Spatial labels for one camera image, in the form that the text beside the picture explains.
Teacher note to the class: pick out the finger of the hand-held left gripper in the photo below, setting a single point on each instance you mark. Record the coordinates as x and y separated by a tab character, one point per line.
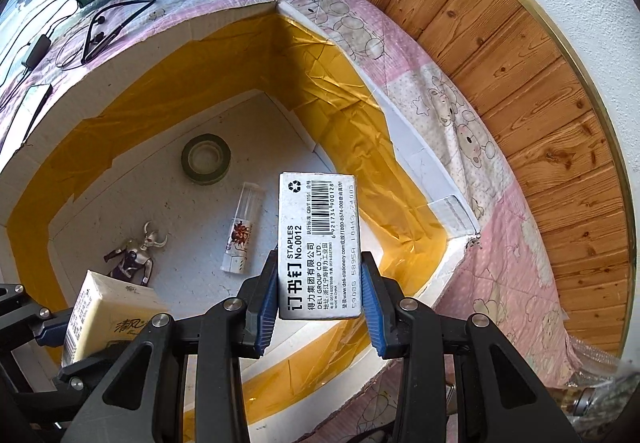
50	330
75	382

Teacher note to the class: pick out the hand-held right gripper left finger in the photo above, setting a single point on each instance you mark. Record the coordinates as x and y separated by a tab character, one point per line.
265	303

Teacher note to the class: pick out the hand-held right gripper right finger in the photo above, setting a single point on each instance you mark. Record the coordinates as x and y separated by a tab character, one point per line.
372	308

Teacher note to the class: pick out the yellow tissue packet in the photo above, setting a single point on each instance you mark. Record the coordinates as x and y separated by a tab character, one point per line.
110	308

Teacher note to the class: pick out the clear tube red print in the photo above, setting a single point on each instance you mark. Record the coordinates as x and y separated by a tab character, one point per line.
242	233

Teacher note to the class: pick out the small staples box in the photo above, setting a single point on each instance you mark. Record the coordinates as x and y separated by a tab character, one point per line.
317	248

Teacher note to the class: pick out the silver purple action figure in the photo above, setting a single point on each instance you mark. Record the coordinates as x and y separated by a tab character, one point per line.
135	258

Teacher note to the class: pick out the white cardboard box yellow tape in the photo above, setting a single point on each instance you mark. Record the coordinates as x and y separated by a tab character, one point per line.
175	213

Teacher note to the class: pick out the green tape roll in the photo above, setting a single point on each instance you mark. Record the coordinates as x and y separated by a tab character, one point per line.
200	178

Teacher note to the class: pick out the pink bear printed blanket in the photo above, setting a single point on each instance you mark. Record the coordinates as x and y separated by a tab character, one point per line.
425	88

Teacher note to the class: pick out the clear bubble wrap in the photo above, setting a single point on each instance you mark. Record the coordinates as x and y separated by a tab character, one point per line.
595	363

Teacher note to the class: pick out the glass bottle metal cap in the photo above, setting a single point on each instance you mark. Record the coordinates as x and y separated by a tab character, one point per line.
585	403

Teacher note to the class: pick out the wooden headboard panel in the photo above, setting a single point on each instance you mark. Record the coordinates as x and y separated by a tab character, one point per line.
525	48

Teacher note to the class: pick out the black neckband earphones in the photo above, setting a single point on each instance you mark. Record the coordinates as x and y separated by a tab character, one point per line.
120	25

